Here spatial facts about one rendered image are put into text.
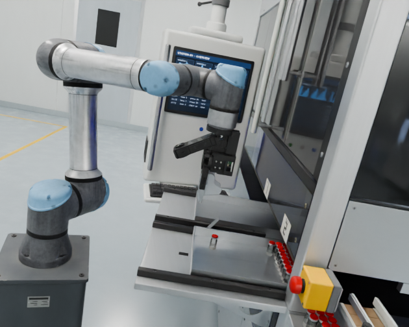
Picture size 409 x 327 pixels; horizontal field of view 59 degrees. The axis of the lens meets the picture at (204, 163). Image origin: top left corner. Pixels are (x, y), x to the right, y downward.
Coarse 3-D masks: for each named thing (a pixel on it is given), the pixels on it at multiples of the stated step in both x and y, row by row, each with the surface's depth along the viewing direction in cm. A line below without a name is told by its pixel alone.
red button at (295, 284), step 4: (292, 276) 85; (296, 276) 84; (300, 276) 85; (292, 280) 84; (296, 280) 83; (300, 280) 83; (292, 284) 84; (296, 284) 83; (300, 284) 83; (292, 288) 83; (296, 288) 83; (300, 288) 83; (292, 292) 84; (296, 292) 83; (300, 292) 83
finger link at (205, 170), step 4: (204, 160) 92; (204, 164) 92; (204, 168) 91; (204, 172) 91; (204, 176) 92; (204, 180) 92; (200, 184) 93; (204, 184) 94; (200, 188) 94; (204, 188) 94
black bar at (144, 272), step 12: (144, 276) 96; (156, 276) 96; (168, 276) 96; (180, 276) 96; (192, 276) 97; (216, 288) 97; (228, 288) 97; (240, 288) 97; (252, 288) 97; (264, 288) 98
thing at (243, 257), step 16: (192, 240) 117; (208, 240) 121; (224, 240) 123; (240, 240) 124; (256, 240) 124; (272, 240) 124; (192, 256) 103; (208, 256) 111; (224, 256) 113; (240, 256) 115; (256, 256) 117; (272, 256) 119; (192, 272) 98; (208, 272) 98; (224, 272) 105; (240, 272) 106; (256, 272) 108; (272, 272) 109; (272, 288) 99
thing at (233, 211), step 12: (204, 204) 150; (216, 204) 152; (228, 204) 155; (240, 204) 156; (252, 204) 156; (264, 204) 156; (204, 216) 139; (216, 216) 141; (228, 216) 143; (240, 216) 145; (252, 216) 148; (264, 216) 150; (252, 228) 131; (264, 228) 131; (276, 228) 140
